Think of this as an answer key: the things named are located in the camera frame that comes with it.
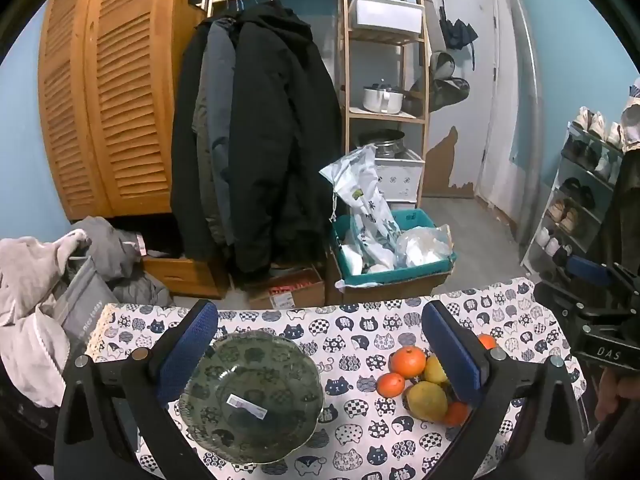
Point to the white drawer box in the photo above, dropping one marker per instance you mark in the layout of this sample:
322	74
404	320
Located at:
397	177

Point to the person's right hand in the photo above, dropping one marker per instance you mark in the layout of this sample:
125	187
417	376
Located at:
617	395

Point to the dark blue umbrella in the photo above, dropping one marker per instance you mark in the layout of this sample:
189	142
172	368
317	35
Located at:
457	30

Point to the cat print tablecloth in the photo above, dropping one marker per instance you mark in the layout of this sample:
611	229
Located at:
350	350

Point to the grey metal pipe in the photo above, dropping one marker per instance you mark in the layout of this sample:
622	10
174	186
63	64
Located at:
527	110

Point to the grey hoodie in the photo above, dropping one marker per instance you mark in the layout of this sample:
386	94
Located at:
107	247

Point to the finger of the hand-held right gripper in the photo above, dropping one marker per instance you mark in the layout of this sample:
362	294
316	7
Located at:
560	300
590	267

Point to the grey printed bag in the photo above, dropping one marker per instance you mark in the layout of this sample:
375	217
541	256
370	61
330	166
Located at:
82	305

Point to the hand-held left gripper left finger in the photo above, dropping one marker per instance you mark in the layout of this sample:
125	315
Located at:
187	355

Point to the printed plastic bag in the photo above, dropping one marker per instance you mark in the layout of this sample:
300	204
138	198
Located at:
362	195

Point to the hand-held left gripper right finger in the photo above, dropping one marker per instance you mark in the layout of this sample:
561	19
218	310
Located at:
452	355

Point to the teal plastic crate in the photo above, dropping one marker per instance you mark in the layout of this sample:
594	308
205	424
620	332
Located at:
417	217

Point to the yellow-green mango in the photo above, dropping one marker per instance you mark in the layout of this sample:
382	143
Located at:
435	370
426	401

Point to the white patterned cloth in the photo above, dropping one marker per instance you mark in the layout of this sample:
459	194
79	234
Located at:
632	115

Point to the white shoe rack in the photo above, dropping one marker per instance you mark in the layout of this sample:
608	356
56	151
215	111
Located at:
550	200

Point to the white storage bin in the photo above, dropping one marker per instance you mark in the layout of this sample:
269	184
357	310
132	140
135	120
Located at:
385	12

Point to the hanging dark bag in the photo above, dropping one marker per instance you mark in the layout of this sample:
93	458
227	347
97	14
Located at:
450	94

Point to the cardboard box with red contents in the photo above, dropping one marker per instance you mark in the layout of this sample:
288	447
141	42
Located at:
295	287

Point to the small orange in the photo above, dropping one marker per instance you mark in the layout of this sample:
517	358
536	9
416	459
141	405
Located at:
390	385
456	414

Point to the wooden louvered wardrobe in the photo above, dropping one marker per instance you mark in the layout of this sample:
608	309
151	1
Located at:
125	85

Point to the group of shoes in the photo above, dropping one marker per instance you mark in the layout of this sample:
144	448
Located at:
567	215

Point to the clear plastic bag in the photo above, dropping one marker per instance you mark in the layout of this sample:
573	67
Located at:
422	247

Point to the brown cardboard box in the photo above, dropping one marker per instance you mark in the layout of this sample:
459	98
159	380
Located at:
390	290

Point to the white cooking pot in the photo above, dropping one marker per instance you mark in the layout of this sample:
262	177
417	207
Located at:
382	99

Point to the metal pot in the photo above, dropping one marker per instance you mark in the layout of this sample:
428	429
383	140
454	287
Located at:
382	140

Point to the wooden shelf rack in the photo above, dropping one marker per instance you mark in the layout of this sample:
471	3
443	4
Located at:
346	85

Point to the hanging grey bag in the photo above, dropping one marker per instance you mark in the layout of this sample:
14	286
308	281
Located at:
441	62

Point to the black hooded coat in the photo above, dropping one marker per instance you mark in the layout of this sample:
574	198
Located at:
285	135

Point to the white door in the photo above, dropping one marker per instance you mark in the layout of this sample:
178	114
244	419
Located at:
465	135

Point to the grey jacket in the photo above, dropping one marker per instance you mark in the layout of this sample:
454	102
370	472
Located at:
220	85

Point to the person's right forearm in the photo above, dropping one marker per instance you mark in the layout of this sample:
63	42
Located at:
615	450

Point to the patterned glass bowl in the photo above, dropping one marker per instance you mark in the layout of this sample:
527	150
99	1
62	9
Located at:
250	375

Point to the black jacket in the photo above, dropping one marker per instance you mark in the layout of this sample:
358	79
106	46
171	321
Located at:
185	160

